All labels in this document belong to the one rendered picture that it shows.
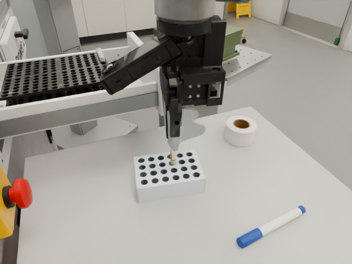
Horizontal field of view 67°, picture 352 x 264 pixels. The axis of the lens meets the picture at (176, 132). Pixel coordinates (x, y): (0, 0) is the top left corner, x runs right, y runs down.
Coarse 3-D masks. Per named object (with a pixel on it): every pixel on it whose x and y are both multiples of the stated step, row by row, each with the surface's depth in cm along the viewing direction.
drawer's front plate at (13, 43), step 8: (8, 24) 81; (16, 24) 87; (8, 32) 74; (8, 40) 70; (16, 40) 81; (8, 48) 69; (16, 48) 78; (24, 48) 91; (8, 56) 70; (24, 56) 87
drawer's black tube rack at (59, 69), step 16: (16, 64) 63; (32, 64) 63; (48, 64) 63; (64, 64) 64; (80, 64) 64; (96, 64) 64; (16, 80) 57; (32, 80) 56; (48, 80) 56; (64, 80) 57; (80, 80) 56; (96, 80) 56; (0, 96) 51; (16, 96) 51; (32, 96) 57; (48, 96) 58
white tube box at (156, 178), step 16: (144, 160) 52; (160, 160) 52; (176, 160) 52; (192, 160) 52; (144, 176) 50; (160, 176) 48; (176, 176) 49; (192, 176) 48; (144, 192) 47; (160, 192) 48; (176, 192) 48; (192, 192) 49
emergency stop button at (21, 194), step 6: (18, 180) 34; (24, 180) 35; (18, 186) 34; (24, 186) 34; (30, 186) 36; (12, 192) 34; (18, 192) 33; (24, 192) 34; (30, 192) 35; (12, 198) 34; (18, 198) 33; (24, 198) 34; (30, 198) 35; (18, 204) 34; (24, 204) 34; (30, 204) 35
